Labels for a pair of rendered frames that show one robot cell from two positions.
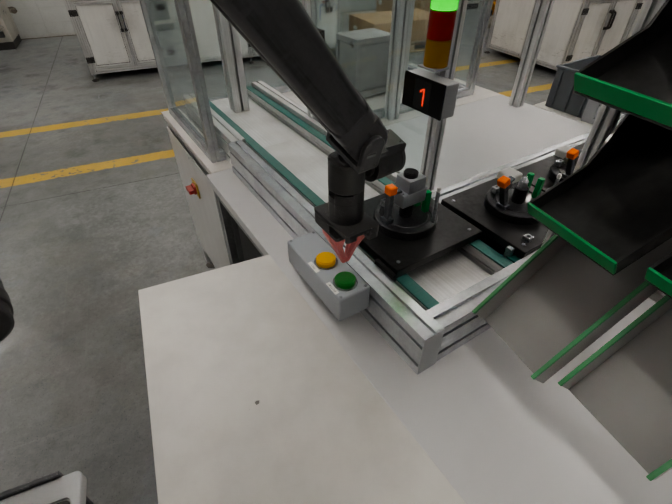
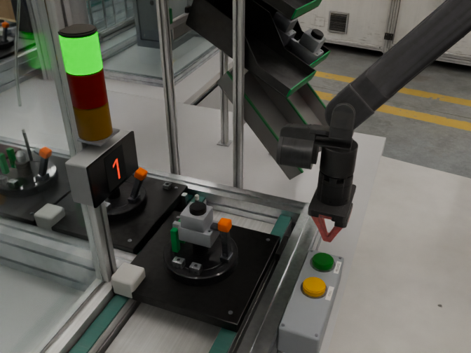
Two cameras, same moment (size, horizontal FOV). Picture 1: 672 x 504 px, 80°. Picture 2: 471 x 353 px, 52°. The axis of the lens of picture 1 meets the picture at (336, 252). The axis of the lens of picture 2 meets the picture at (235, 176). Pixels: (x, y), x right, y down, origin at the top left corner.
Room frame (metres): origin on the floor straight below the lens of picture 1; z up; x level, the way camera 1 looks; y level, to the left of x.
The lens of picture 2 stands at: (1.08, 0.44, 1.60)
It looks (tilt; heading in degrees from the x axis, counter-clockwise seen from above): 33 degrees down; 234
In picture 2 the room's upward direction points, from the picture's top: straight up
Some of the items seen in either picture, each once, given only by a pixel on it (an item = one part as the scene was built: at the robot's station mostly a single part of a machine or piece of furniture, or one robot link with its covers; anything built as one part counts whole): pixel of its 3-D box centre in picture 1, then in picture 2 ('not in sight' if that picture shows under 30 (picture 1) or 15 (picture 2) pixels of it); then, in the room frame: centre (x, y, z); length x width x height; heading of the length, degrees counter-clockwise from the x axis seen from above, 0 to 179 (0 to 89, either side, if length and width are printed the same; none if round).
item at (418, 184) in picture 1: (412, 184); (193, 220); (0.74, -0.16, 1.06); 0.08 x 0.04 x 0.07; 123
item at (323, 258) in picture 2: (345, 281); (322, 262); (0.55, -0.02, 0.96); 0.04 x 0.04 x 0.02
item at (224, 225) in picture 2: (392, 201); (221, 237); (0.71, -0.12, 1.04); 0.04 x 0.02 x 0.08; 123
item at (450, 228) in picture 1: (404, 224); (201, 262); (0.73, -0.15, 0.96); 0.24 x 0.24 x 0.02; 33
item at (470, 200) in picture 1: (520, 191); (111, 186); (0.79, -0.42, 1.01); 0.24 x 0.24 x 0.13; 33
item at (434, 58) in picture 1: (437, 52); (92, 118); (0.87, -0.20, 1.28); 0.05 x 0.05 x 0.05
